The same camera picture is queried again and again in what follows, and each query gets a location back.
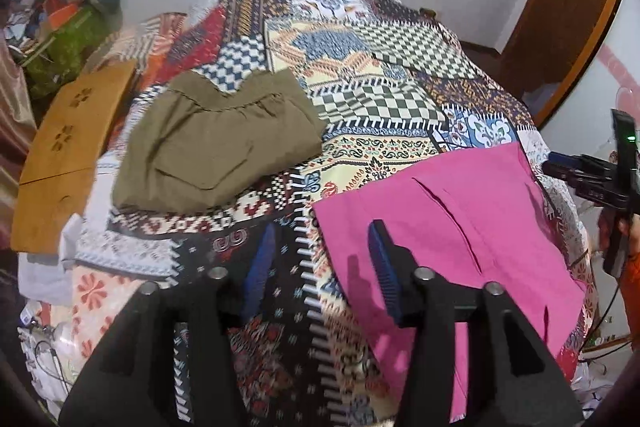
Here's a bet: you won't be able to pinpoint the person's right hand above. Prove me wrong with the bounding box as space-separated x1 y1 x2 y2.
616 213 640 280

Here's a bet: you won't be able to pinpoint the olive green pants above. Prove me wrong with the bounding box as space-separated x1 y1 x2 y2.
111 69 327 214

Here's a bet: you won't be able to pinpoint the pile of colourful clutter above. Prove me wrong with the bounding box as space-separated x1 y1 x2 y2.
9 0 68 40

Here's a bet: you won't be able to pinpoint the bedside clutter with cables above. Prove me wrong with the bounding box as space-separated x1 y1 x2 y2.
16 301 82 410

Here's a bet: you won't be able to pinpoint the wooden lap table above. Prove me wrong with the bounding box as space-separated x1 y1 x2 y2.
10 59 139 254

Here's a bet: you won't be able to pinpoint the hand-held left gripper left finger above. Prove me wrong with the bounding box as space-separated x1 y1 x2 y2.
59 222 278 427

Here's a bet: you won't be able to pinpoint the white folded cloth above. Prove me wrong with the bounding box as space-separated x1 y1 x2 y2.
17 212 84 309

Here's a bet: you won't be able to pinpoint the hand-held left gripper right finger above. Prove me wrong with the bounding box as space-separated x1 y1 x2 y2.
367 219 586 427

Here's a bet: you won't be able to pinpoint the brown striped curtain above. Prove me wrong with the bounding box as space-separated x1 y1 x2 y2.
0 0 40 253

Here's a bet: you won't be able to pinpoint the pink pants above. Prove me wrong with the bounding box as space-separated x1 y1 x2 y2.
311 142 589 414

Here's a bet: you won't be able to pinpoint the patchwork printed blanket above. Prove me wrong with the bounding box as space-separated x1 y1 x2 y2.
20 0 601 427

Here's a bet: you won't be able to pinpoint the striped orange cloth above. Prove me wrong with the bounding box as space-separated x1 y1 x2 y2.
97 12 194 84

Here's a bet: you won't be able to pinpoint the green fabric bag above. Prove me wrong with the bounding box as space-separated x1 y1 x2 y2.
22 4 109 100

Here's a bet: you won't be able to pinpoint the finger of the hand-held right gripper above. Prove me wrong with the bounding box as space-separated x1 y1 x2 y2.
547 151 585 168
542 161 592 188

